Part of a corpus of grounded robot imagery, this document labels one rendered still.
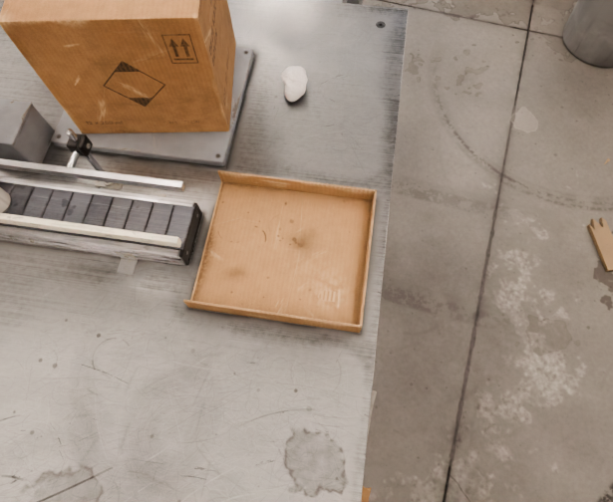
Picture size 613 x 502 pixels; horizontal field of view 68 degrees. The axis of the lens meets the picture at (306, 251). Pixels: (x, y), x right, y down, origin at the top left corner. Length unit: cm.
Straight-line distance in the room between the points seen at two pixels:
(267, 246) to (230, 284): 10
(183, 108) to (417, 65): 154
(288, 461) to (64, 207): 59
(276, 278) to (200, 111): 35
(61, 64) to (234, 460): 70
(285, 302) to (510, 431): 110
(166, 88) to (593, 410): 160
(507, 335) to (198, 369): 122
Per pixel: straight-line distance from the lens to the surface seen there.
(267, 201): 88
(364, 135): 97
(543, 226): 198
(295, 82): 102
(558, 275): 192
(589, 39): 249
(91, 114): 99
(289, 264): 83
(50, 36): 87
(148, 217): 87
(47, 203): 96
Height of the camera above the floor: 160
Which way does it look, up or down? 67 degrees down
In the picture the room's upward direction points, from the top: 3 degrees counter-clockwise
